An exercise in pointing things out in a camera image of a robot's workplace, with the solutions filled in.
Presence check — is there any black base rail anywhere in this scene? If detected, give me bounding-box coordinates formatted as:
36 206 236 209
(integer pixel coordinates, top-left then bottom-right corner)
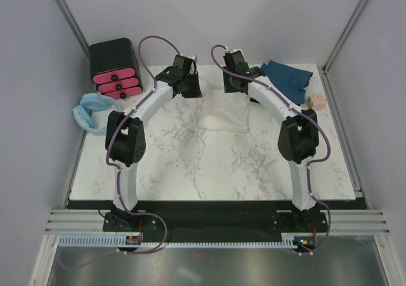
67 198 369 254

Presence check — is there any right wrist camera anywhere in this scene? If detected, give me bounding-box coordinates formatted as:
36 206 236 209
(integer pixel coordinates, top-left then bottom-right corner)
224 48 244 54

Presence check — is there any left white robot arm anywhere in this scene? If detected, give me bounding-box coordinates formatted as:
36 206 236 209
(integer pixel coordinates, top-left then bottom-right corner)
105 55 202 231

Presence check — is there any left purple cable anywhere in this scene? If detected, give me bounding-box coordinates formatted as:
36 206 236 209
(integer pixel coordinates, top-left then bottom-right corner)
56 36 183 270

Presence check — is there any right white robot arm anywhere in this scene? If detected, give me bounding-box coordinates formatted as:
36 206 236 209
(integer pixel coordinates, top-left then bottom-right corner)
223 49 319 231

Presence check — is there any black pink drawer box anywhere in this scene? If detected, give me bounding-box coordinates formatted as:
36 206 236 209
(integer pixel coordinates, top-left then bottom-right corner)
89 38 143 100

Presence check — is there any folded teal t shirt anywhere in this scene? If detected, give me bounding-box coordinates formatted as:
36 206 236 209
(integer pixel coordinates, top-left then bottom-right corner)
260 60 313 105

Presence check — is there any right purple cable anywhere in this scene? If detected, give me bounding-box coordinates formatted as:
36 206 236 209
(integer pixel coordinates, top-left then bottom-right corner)
211 44 333 257

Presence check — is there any purple cable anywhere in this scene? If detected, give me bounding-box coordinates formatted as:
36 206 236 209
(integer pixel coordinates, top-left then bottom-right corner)
56 36 183 270
211 44 333 257

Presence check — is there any white slotted cable duct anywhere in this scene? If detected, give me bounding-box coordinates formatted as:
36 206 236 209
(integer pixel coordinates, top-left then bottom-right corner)
58 234 298 249

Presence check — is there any white t shirt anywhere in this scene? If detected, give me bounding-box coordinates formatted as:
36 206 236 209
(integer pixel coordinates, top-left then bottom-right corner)
197 89 249 133

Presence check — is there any small pink cube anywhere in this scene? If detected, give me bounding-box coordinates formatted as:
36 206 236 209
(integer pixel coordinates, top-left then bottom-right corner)
306 94 327 111

